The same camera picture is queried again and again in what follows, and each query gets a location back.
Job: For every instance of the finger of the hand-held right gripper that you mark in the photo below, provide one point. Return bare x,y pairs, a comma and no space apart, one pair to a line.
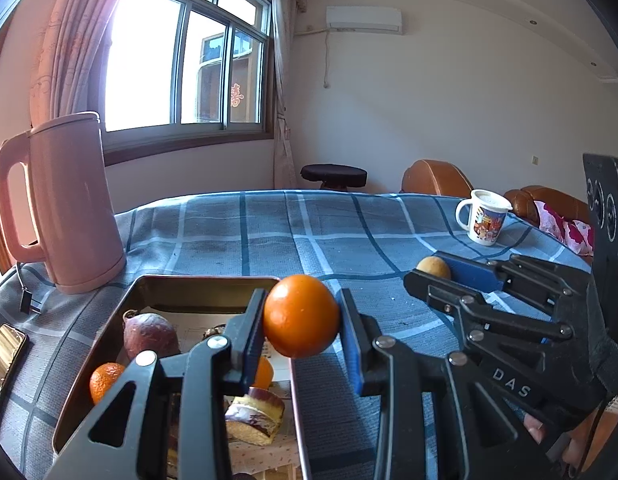
474,275
439,295

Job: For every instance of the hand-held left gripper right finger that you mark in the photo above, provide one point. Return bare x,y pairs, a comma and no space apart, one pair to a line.
351,340

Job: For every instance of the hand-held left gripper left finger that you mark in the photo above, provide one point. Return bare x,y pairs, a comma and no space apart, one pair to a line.
254,340

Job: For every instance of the small yellow round fruit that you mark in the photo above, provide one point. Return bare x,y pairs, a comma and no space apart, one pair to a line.
434,266

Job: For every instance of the small orange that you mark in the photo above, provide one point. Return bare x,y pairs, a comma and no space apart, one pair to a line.
106,382
265,375

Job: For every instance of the large orange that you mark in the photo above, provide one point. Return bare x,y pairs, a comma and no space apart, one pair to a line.
301,315

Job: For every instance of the cylindrical cake roll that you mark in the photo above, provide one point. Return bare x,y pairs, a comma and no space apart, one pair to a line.
254,415

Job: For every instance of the rectangular metal tin box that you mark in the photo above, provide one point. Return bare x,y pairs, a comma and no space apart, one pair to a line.
189,292

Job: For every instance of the purple round fruit with stem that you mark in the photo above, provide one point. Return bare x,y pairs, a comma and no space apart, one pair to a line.
149,335

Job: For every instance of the person's right hand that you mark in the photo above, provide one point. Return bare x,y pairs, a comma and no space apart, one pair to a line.
534,427

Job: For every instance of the white printed mug with lid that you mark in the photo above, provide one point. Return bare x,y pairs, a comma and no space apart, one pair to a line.
484,222

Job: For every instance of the brown leather sofa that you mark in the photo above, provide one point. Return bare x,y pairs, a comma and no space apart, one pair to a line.
521,200

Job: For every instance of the brown leather armchair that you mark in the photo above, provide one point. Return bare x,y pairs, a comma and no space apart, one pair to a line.
431,177

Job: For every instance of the pink floral cushion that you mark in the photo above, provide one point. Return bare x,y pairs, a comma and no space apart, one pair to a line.
574,232

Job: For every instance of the blue plaid tablecloth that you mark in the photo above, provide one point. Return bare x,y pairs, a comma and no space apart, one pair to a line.
314,230

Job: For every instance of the dark round stool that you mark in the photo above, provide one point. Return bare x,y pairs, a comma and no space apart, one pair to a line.
334,174

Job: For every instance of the narrow pink curtain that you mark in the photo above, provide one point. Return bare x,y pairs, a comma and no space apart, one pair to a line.
284,135

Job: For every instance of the pink electric kettle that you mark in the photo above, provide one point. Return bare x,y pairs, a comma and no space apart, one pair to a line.
74,200

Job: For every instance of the red paper window decoration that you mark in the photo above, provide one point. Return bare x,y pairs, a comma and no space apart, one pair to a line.
236,95

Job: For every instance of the black smartphone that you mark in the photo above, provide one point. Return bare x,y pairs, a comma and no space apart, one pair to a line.
6,352

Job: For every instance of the brown wooden side window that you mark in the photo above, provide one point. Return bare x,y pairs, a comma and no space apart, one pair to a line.
1,250

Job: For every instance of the sliding glass window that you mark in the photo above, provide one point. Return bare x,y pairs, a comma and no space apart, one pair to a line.
149,60

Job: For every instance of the wide pink curtain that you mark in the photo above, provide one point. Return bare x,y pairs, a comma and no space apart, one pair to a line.
64,50

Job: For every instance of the white wall pipe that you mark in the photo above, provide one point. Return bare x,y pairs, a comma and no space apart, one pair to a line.
328,60

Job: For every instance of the white wall air conditioner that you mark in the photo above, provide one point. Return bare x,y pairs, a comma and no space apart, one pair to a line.
364,17

